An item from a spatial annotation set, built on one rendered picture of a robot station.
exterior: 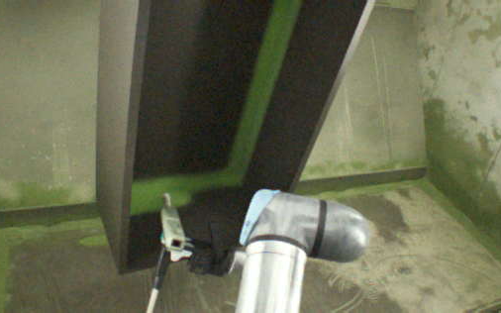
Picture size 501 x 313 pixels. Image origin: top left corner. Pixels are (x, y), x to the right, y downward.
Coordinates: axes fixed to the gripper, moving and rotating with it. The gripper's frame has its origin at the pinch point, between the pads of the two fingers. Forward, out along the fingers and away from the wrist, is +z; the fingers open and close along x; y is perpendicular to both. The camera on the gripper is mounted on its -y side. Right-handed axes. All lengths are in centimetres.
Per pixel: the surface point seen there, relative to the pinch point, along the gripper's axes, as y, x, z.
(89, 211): 32, 100, 24
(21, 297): 63, 56, 41
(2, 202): 37, 93, 65
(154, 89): -38.9, 22.9, 15.5
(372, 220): -7, 101, -131
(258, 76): -55, 31, -18
